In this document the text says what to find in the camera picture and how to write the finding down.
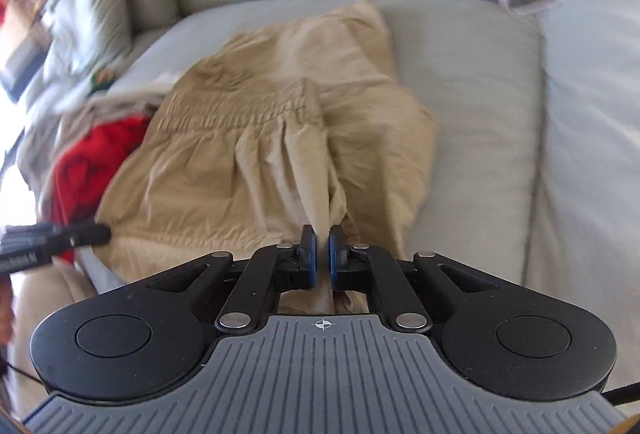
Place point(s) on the light beige garment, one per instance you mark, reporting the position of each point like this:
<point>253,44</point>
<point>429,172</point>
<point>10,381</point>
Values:
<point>57,120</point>

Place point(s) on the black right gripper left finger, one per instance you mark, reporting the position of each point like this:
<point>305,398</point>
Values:
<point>271,271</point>

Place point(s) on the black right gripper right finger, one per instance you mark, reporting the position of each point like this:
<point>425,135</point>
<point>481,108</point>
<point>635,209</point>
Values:
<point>372,271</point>

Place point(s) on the small round green fan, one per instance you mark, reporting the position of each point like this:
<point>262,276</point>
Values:
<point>102,79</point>

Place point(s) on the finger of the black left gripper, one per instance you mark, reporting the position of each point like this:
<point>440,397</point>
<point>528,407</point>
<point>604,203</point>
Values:
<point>29,247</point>

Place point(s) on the grey throw pillow front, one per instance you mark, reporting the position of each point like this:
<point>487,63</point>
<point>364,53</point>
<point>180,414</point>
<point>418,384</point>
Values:
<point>85,34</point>

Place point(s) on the grey sofa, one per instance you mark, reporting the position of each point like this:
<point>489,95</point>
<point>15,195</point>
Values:
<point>536,171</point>

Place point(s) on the beige khaki pants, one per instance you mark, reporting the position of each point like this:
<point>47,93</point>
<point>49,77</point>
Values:
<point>303,123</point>

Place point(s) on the red garment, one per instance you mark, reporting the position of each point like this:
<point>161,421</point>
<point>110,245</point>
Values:
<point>82,174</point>

